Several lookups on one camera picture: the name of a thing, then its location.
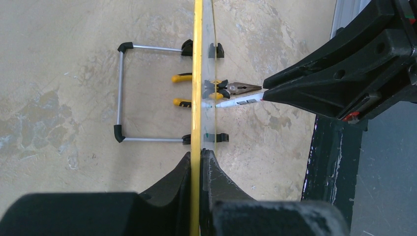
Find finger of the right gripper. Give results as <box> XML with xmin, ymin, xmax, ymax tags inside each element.
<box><xmin>263</xmin><ymin>29</ymin><xmax>417</xmax><ymax>123</ymax></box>
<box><xmin>263</xmin><ymin>0</ymin><xmax>404</xmax><ymax>90</ymax></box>

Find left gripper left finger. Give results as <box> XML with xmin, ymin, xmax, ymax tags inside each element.
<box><xmin>0</xmin><ymin>153</ymin><xmax>191</xmax><ymax>236</ymax></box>

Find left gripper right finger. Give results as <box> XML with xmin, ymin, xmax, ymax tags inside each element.
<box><xmin>199</xmin><ymin>149</ymin><xmax>350</xmax><ymax>236</ymax></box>

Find white green marker pen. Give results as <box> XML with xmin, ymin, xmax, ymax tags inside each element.
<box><xmin>201</xmin><ymin>92</ymin><xmax>264</xmax><ymax>108</ymax></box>

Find yellow framed whiteboard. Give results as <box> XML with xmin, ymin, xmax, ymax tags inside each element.
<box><xmin>189</xmin><ymin>0</ymin><xmax>217</xmax><ymax>236</ymax></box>

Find yellow black pliers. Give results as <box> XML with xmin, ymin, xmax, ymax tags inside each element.
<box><xmin>172</xmin><ymin>73</ymin><xmax>262</xmax><ymax>108</ymax></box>

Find aluminium extrusion frame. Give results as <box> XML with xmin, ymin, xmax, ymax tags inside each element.
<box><xmin>330</xmin><ymin>0</ymin><xmax>370</xmax><ymax>39</ymax></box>

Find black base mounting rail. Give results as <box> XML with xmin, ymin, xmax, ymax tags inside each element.
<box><xmin>301</xmin><ymin>116</ymin><xmax>368</xmax><ymax>227</ymax></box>

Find metal wire whiteboard stand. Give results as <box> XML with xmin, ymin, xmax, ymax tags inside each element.
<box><xmin>113</xmin><ymin>39</ymin><xmax>230</xmax><ymax>146</ymax></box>

